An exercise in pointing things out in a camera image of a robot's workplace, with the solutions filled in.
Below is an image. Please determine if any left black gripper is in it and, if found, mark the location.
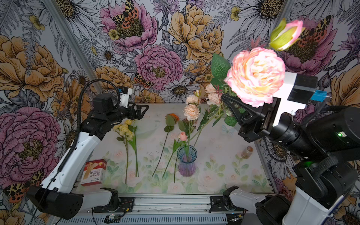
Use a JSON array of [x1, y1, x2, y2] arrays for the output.
[[107, 102, 149, 124]]

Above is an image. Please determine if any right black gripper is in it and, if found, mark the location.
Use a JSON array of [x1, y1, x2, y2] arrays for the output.
[[218, 88, 321, 155]]

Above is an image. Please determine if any pink rosebud spray stem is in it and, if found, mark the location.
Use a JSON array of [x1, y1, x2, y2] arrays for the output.
[[206, 19, 306, 125]]

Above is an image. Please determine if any pale pink rose spray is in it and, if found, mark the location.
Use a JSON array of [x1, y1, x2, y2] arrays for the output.
[[190, 83, 224, 147]]

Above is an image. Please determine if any pink tulip stem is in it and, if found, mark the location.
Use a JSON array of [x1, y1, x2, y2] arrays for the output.
[[178, 132, 189, 156]]

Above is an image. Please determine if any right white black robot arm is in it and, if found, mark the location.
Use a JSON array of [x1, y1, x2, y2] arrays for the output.
[[221, 94, 360, 225]]

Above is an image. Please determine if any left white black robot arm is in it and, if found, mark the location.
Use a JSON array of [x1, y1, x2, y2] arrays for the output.
[[27, 94, 149, 219]]

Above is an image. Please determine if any blue purple glass vase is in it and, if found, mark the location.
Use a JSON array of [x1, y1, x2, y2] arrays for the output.
[[177, 145, 197, 177]]

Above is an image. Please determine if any yellow rose bunch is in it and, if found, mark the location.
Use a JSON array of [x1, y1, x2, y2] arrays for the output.
[[112, 120, 135, 184]]

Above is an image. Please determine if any white tulip left stem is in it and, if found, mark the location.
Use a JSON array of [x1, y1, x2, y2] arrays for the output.
[[129, 135, 139, 177]]

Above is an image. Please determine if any white tulip stem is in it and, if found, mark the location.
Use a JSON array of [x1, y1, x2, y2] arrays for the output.
[[162, 138, 182, 177], [129, 135, 139, 177]]

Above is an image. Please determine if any orange gerbera stem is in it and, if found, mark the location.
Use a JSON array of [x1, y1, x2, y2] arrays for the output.
[[152, 113, 179, 177]]

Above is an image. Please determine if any small clear bottle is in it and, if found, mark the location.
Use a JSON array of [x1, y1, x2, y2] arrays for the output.
[[241, 146, 254, 159]]

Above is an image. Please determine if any dark red gerbera stem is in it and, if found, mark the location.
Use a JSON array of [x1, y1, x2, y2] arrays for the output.
[[177, 120, 188, 164]]

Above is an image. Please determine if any white tulip right stem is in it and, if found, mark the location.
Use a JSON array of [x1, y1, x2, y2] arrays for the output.
[[162, 138, 182, 177]]

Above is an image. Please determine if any red white bandage box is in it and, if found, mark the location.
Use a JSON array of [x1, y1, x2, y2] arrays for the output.
[[80, 159, 107, 187]]

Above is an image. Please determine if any green circuit board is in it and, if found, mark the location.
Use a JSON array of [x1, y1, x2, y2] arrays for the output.
[[104, 214, 123, 224]]

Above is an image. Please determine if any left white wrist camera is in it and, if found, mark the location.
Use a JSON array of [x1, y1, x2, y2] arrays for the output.
[[118, 86, 133, 108]]

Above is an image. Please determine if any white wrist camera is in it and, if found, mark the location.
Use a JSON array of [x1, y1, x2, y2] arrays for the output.
[[273, 72, 327, 127], [118, 86, 133, 108]]

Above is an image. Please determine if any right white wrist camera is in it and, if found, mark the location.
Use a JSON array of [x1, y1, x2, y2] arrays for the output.
[[273, 72, 327, 127]]

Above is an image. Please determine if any black corrugated cable hose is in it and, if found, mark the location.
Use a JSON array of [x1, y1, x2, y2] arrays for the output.
[[57, 78, 122, 172]]

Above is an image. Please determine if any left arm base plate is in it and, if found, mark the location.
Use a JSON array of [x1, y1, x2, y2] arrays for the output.
[[93, 197, 135, 213]]

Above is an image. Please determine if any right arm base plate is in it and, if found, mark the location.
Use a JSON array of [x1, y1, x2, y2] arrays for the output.
[[209, 196, 244, 213]]

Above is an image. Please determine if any aluminium front rail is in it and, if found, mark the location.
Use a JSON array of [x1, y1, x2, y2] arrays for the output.
[[50, 193, 271, 216]]

